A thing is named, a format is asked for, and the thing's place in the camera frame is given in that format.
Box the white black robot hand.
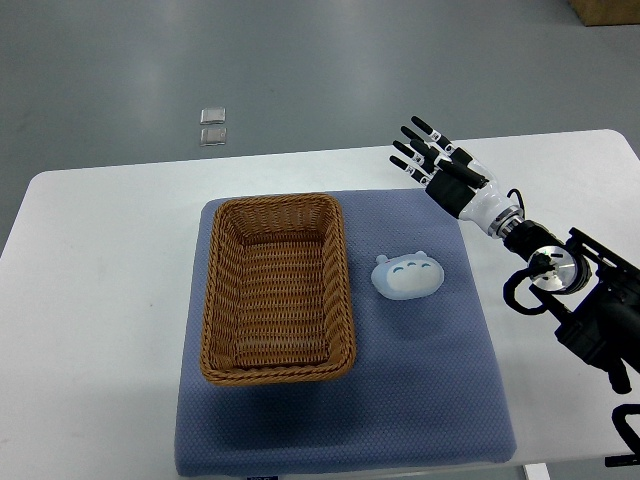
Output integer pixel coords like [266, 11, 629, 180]
[389, 116, 520, 234]

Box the blue plush toy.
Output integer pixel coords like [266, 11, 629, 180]
[371, 251, 445, 301]

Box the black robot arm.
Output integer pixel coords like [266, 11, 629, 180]
[389, 116, 639, 395]

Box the brown wicker basket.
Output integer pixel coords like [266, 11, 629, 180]
[199, 193, 356, 386]

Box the brown cardboard box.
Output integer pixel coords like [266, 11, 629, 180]
[568, 0, 640, 27]

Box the upper silver floor plate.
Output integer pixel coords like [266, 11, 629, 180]
[200, 106, 226, 125]

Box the blue quilted mat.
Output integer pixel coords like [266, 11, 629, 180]
[175, 189, 516, 477]

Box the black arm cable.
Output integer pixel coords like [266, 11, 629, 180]
[502, 188, 556, 316]

